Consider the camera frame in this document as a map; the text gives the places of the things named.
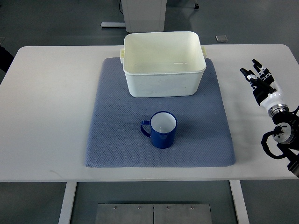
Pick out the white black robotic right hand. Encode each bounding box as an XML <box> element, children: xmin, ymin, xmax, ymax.
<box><xmin>240</xmin><ymin>59</ymin><xmax>286</xmax><ymax>112</ymax></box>

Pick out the blue mug white inside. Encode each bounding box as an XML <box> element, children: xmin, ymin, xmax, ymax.
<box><xmin>140</xmin><ymin>111</ymin><xmax>178</xmax><ymax>149</ymax></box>

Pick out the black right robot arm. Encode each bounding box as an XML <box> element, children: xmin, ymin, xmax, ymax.
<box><xmin>261</xmin><ymin>104</ymin><xmax>299</xmax><ymax>176</ymax></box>

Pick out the white plastic box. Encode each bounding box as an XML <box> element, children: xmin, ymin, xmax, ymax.
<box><xmin>120</xmin><ymin>31</ymin><xmax>206</xmax><ymax>98</ymax></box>

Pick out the small grey floor socket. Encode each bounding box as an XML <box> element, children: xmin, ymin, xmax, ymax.
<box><xmin>215</xmin><ymin>35</ymin><xmax>228</xmax><ymax>43</ymax></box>

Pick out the blue-grey quilted mat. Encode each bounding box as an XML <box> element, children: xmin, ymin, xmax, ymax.
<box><xmin>85</xmin><ymin>58</ymin><xmax>235</xmax><ymax>168</ymax></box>

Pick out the right white table leg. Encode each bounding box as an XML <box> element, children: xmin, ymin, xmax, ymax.
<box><xmin>229</xmin><ymin>180</ymin><xmax>249</xmax><ymax>224</ymax></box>

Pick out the white table leg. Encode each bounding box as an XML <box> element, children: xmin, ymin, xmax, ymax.
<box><xmin>229</xmin><ymin>180</ymin><xmax>249</xmax><ymax>224</ymax></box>
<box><xmin>58</xmin><ymin>182</ymin><xmax>77</xmax><ymax>224</ymax></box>

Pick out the white cabinet in background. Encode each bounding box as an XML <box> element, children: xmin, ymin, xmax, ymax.
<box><xmin>121</xmin><ymin>0</ymin><xmax>167</xmax><ymax>33</ymax></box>

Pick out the grey metal base bar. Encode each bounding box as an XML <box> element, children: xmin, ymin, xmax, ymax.
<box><xmin>101</xmin><ymin>22</ymin><xmax>126</xmax><ymax>28</ymax></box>

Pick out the grey metal floor plate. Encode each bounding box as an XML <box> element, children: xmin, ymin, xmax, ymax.
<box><xmin>95</xmin><ymin>204</ymin><xmax>212</xmax><ymax>224</ymax></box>

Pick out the left white table leg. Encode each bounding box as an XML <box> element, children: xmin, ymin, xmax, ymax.
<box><xmin>58</xmin><ymin>182</ymin><xmax>77</xmax><ymax>224</ymax></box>

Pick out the dark object at left edge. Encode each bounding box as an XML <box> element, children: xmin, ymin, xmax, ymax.
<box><xmin>0</xmin><ymin>46</ymin><xmax>14</xmax><ymax>73</ymax></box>

